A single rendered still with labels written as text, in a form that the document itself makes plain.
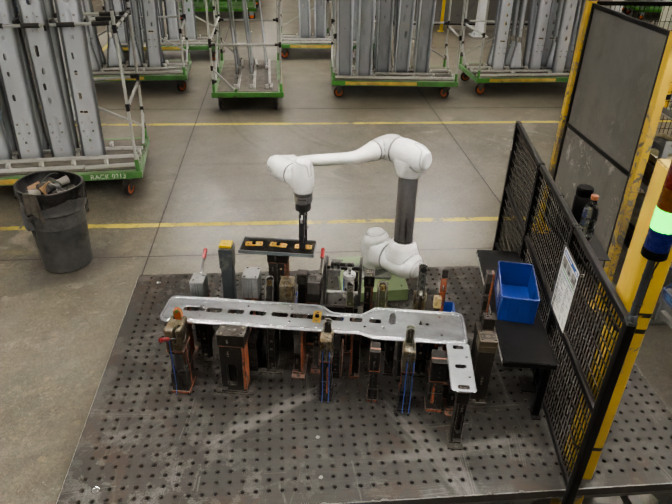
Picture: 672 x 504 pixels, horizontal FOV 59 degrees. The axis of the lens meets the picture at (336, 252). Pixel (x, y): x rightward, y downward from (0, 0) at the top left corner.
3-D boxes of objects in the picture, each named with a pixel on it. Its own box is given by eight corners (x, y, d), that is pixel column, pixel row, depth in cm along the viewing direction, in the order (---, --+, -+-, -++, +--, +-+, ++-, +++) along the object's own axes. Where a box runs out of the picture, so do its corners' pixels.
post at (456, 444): (447, 449, 244) (456, 397, 229) (445, 428, 254) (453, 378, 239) (463, 450, 244) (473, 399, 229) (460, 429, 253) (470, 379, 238)
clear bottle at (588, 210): (577, 241, 247) (589, 198, 236) (573, 234, 252) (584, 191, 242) (593, 242, 246) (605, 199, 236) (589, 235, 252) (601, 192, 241)
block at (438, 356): (422, 412, 261) (428, 364, 247) (421, 394, 271) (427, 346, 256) (443, 414, 261) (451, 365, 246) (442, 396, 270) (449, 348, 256)
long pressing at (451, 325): (155, 324, 264) (154, 321, 263) (171, 295, 283) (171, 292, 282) (468, 346, 256) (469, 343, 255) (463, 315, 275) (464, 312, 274)
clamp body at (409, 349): (392, 414, 260) (398, 353, 242) (392, 395, 270) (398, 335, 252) (413, 416, 260) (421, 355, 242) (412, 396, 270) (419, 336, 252)
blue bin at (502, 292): (496, 320, 265) (501, 296, 259) (493, 282, 291) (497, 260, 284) (534, 325, 263) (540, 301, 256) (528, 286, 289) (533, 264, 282)
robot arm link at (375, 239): (374, 251, 352) (374, 219, 340) (397, 263, 341) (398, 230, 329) (355, 262, 343) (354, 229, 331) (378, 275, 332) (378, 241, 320)
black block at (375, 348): (363, 405, 264) (366, 355, 249) (364, 388, 274) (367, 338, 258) (381, 406, 264) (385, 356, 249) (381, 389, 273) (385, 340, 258)
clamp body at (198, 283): (192, 342, 298) (184, 283, 279) (198, 329, 308) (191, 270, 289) (211, 344, 297) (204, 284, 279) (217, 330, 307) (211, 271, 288)
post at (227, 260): (223, 321, 313) (216, 249, 291) (226, 312, 320) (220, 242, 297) (237, 322, 313) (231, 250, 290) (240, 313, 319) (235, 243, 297)
